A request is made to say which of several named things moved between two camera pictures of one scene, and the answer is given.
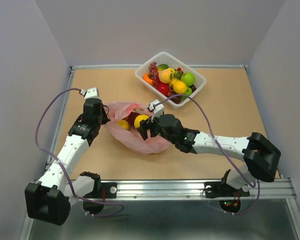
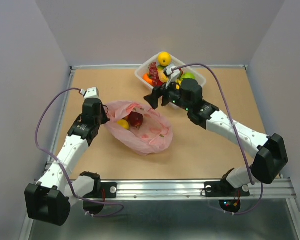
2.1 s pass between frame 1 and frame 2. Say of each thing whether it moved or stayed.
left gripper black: stayed
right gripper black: moved
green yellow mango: stayed
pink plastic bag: stayed
